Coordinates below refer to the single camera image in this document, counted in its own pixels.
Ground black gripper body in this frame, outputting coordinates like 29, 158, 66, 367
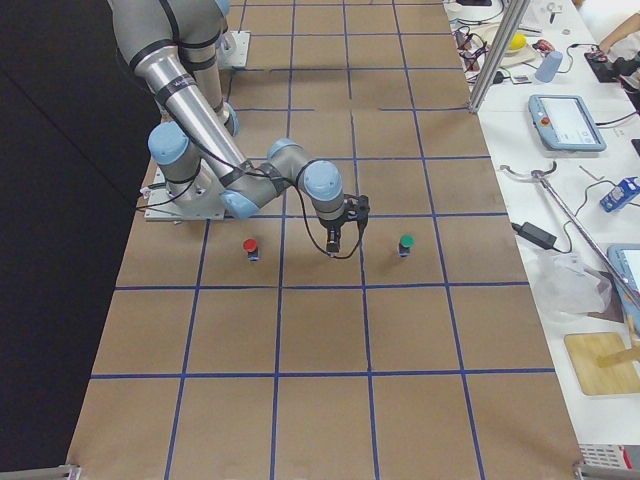
343, 194, 369, 222

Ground green push button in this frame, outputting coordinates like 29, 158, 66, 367
398, 234, 415, 257

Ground red push button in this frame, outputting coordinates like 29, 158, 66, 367
242, 238, 260, 262

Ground black power adapter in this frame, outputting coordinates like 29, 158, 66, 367
518, 222, 557, 250

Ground metal reacher rod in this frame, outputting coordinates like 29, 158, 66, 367
499, 161, 639, 307

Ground clear plastic bag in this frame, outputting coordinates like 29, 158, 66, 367
532, 253, 612, 314

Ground teach pendant tablet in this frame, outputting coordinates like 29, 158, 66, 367
607, 244, 639, 308
528, 94, 607, 153

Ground yellow ball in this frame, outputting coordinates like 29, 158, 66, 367
507, 33, 527, 52

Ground light blue cup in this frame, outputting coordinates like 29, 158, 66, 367
534, 50, 564, 83

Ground blue milk carton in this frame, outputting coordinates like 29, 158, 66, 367
600, 176, 639, 213

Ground wooden cutting board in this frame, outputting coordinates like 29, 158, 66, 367
564, 332, 639, 396

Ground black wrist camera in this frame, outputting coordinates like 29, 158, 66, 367
325, 222, 341, 257

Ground black camera cable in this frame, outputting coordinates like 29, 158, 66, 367
297, 184, 367, 260

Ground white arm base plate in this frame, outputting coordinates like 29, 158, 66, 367
144, 160, 225, 222
216, 30, 251, 70

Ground aluminium frame post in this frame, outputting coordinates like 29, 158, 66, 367
468, 0, 530, 114

